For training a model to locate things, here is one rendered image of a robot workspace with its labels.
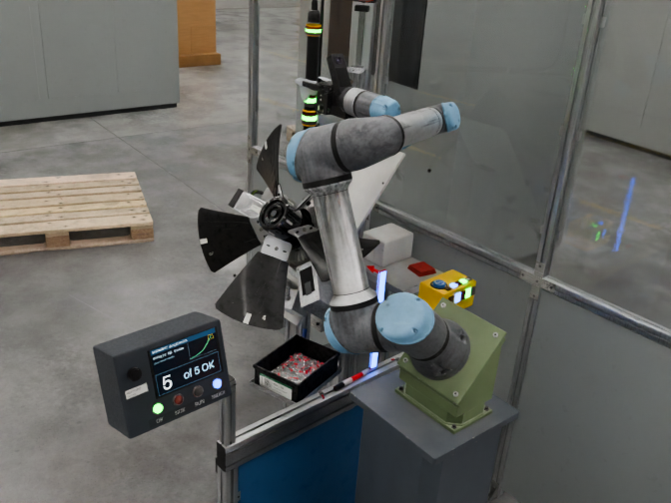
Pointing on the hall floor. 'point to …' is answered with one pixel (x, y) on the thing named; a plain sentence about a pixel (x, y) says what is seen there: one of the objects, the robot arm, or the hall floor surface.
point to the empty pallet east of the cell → (73, 211)
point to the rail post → (228, 486)
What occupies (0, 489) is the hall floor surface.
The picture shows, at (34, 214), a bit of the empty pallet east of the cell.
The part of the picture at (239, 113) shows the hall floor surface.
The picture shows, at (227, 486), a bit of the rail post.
